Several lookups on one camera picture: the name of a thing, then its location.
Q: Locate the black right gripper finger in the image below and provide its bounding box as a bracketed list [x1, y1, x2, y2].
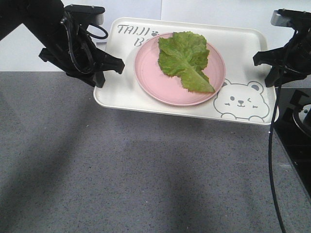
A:
[253, 48, 284, 67]
[264, 67, 282, 87]

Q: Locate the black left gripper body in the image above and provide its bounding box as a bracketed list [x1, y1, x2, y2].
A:
[39, 36, 107, 86]

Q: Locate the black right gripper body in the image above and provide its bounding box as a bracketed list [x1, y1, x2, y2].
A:
[275, 43, 311, 84]

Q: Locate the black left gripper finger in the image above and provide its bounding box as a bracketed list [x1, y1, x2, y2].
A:
[94, 71, 105, 88]
[103, 54, 125, 74]

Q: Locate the pink round plate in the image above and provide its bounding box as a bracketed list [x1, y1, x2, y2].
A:
[134, 33, 225, 106]

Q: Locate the cream bear serving tray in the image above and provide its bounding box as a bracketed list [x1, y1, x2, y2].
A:
[94, 17, 276, 125]

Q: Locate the green lettuce leaf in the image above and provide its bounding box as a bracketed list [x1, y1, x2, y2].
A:
[158, 32, 215, 93]

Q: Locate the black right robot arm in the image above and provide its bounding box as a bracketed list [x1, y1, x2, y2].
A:
[253, 9, 311, 87]

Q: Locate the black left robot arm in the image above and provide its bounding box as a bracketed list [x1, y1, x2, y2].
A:
[0, 0, 125, 88]

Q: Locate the black glass gas stove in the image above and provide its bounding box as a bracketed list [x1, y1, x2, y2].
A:
[275, 87, 311, 195]

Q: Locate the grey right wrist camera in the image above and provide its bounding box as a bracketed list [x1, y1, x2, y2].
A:
[271, 9, 311, 30]

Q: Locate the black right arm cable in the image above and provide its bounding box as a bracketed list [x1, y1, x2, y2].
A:
[268, 24, 311, 233]

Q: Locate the white paper sheet on wall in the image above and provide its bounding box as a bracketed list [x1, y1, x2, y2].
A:
[96, 0, 163, 44]

